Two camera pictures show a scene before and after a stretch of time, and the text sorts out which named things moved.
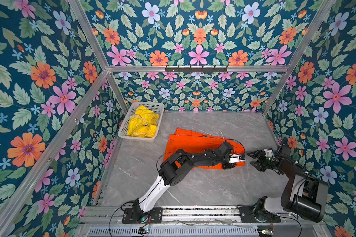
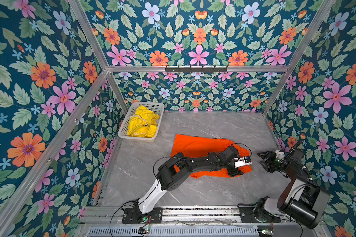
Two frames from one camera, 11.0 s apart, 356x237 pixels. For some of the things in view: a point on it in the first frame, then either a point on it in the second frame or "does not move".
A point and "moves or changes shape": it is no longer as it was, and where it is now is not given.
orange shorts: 192,141 moves or changes shape
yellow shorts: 143,123 does not move
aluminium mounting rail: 184,215 does not move
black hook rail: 196,70 does not move
